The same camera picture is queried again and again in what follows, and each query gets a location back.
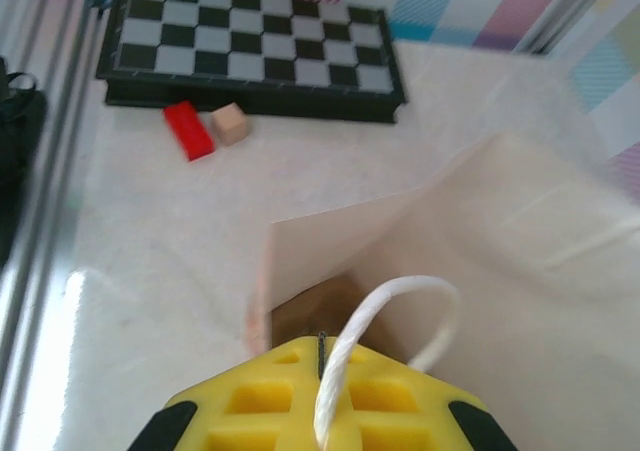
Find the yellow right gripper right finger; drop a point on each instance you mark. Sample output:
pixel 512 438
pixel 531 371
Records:
pixel 400 411

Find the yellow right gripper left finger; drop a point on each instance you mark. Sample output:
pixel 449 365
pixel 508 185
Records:
pixel 240 411

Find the donut print paper bag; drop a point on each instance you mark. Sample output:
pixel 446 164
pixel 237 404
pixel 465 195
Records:
pixel 450 221

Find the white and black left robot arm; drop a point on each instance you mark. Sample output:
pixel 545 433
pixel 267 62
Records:
pixel 20 146

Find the red block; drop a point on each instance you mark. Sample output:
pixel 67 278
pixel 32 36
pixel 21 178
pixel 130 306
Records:
pixel 190 131

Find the wooden cube block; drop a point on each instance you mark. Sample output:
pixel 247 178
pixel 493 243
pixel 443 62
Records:
pixel 230 126

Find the black and white chessboard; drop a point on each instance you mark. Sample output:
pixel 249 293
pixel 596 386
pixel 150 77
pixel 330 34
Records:
pixel 250 36

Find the aluminium left frame post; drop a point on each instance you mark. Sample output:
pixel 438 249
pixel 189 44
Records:
pixel 565 16

